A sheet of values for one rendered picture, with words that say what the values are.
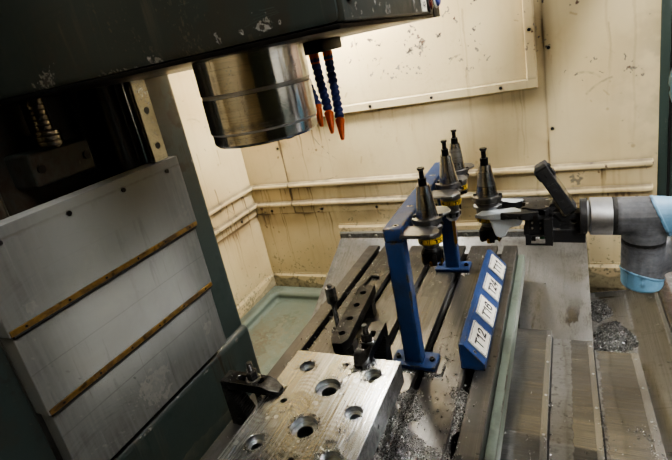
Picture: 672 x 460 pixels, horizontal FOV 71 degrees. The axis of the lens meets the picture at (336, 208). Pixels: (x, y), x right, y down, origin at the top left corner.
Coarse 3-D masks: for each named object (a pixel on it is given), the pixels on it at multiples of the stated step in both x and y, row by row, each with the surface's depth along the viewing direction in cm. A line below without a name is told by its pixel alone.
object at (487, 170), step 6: (480, 168) 99; (486, 168) 98; (480, 174) 99; (486, 174) 99; (492, 174) 99; (480, 180) 99; (486, 180) 99; (492, 180) 99; (480, 186) 100; (486, 186) 99; (492, 186) 99; (480, 192) 100; (486, 192) 99; (492, 192) 99
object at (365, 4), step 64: (0, 0) 66; (64, 0) 61; (128, 0) 57; (192, 0) 54; (256, 0) 51; (320, 0) 48; (384, 0) 59; (0, 64) 71; (64, 64) 65; (128, 64) 61
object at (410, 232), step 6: (408, 228) 95; (414, 228) 94; (420, 228) 94; (426, 228) 93; (432, 228) 92; (402, 234) 92; (408, 234) 92; (414, 234) 91; (420, 234) 91; (426, 234) 90; (432, 234) 90
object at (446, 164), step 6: (444, 156) 112; (450, 156) 112; (444, 162) 112; (450, 162) 112; (444, 168) 113; (450, 168) 113; (444, 174) 113; (450, 174) 113; (444, 180) 114; (450, 180) 113; (456, 180) 114
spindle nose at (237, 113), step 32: (192, 64) 64; (224, 64) 60; (256, 64) 60; (288, 64) 63; (224, 96) 62; (256, 96) 62; (288, 96) 63; (224, 128) 64; (256, 128) 63; (288, 128) 64
